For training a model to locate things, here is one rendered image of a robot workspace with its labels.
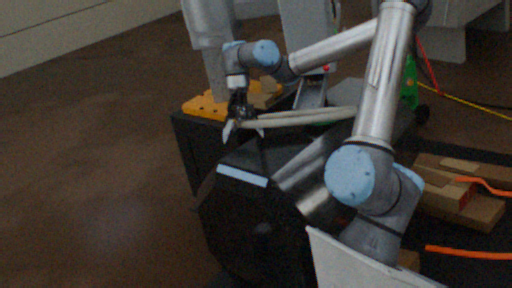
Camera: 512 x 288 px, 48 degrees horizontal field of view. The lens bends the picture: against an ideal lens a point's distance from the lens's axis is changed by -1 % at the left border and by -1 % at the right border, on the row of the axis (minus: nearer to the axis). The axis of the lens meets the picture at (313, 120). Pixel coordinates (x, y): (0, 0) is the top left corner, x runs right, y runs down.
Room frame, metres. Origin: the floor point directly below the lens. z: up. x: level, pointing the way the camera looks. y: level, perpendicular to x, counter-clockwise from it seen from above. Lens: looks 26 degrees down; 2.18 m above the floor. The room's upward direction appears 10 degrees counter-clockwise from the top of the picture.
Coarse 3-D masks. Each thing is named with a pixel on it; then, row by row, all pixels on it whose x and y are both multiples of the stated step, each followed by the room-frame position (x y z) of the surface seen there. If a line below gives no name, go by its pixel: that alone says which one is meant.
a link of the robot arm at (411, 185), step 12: (396, 168) 1.41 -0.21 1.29; (408, 180) 1.38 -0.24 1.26; (420, 180) 1.39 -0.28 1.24; (408, 192) 1.36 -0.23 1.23; (420, 192) 1.38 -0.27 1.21; (396, 204) 1.32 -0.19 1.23; (408, 204) 1.35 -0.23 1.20; (372, 216) 1.34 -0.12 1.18; (384, 216) 1.32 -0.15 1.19; (396, 216) 1.33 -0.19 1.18; (408, 216) 1.35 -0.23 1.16; (396, 228) 1.32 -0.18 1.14
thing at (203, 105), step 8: (256, 88) 3.43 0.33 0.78; (280, 88) 3.37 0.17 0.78; (200, 96) 3.46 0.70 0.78; (208, 96) 3.43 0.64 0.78; (184, 104) 3.37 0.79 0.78; (192, 104) 3.35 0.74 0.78; (200, 104) 3.33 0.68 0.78; (208, 104) 3.30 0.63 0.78; (216, 104) 3.28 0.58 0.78; (224, 104) 3.26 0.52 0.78; (184, 112) 3.33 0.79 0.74; (192, 112) 3.27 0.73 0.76; (200, 112) 3.22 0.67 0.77; (208, 112) 3.18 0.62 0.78; (216, 112) 3.16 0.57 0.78; (224, 112) 3.14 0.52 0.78
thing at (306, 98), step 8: (304, 80) 2.58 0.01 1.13; (304, 88) 2.54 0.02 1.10; (312, 88) 2.53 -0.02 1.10; (320, 88) 2.51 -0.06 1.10; (296, 96) 2.35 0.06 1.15; (304, 96) 2.44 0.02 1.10; (312, 96) 2.43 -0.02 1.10; (320, 96) 2.31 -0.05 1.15; (296, 104) 2.27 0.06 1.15; (304, 104) 2.35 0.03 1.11; (312, 104) 2.33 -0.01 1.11; (320, 104) 2.22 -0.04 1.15
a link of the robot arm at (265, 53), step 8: (264, 40) 1.93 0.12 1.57; (240, 48) 1.96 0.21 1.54; (248, 48) 1.94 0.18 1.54; (256, 48) 1.91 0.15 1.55; (264, 48) 1.91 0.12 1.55; (272, 48) 1.93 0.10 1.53; (240, 56) 1.95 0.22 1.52; (248, 56) 1.92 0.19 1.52; (256, 56) 1.90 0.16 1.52; (264, 56) 1.89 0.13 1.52; (272, 56) 1.92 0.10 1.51; (280, 56) 1.97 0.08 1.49; (240, 64) 1.95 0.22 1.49; (248, 64) 1.93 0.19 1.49; (256, 64) 1.92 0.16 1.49; (264, 64) 1.90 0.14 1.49; (272, 64) 1.91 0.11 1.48; (264, 72) 1.95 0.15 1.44; (272, 72) 1.94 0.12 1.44
